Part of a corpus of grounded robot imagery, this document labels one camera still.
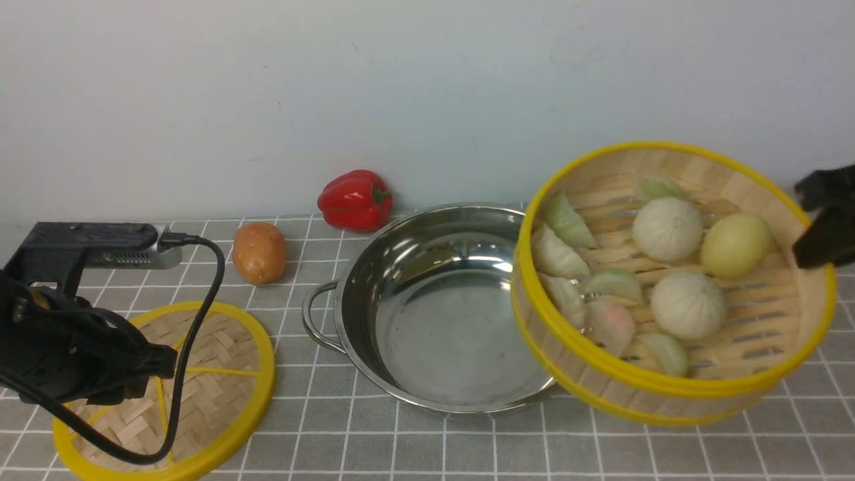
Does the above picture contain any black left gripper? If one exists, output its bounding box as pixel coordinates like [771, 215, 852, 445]
[1, 272, 178, 406]

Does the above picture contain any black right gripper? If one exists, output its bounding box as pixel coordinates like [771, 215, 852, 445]
[793, 164, 854, 270]

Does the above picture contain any yellow bamboo steamer lid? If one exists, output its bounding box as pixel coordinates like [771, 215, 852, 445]
[53, 303, 276, 480]

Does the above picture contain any yellow bamboo steamer basket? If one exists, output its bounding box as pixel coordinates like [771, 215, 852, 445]
[511, 141, 836, 424]

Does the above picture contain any stainless steel pot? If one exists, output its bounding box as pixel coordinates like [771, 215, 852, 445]
[301, 203, 556, 415]

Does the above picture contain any yellow steamed bun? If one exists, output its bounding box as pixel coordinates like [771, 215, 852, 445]
[700, 211, 772, 279]

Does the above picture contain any white steamed bun front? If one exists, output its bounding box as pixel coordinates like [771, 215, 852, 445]
[649, 271, 727, 341]

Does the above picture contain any white steamed bun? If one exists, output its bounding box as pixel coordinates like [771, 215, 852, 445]
[649, 271, 727, 341]
[632, 197, 703, 264]

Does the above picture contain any green dumpling back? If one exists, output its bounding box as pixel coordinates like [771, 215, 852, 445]
[635, 176, 688, 202]

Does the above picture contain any green dumpling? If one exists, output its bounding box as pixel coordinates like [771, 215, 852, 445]
[581, 268, 645, 304]
[541, 192, 599, 249]
[635, 176, 688, 202]
[637, 332, 688, 377]

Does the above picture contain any green dumpling front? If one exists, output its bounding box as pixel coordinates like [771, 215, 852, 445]
[637, 332, 688, 377]

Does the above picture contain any green dumpling middle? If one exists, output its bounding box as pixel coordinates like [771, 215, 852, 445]
[581, 268, 645, 304]

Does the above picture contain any brown potato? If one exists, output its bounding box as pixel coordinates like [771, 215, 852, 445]
[233, 222, 288, 287]

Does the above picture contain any pink dumpling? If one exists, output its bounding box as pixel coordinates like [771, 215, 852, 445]
[587, 299, 636, 358]

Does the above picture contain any white dumpling lower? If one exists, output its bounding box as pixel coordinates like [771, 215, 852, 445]
[538, 273, 588, 331]

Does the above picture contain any white dumpling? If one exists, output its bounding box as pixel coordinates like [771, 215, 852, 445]
[532, 224, 590, 279]
[538, 273, 588, 331]

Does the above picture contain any grey checkered tablecloth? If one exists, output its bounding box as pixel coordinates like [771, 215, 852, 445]
[0, 186, 855, 481]

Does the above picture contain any red bell pepper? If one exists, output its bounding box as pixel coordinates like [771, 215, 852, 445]
[317, 170, 393, 232]

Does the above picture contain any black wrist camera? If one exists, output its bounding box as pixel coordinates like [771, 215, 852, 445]
[4, 222, 192, 299]

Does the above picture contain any black camera cable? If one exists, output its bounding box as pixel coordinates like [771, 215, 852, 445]
[0, 231, 226, 466]

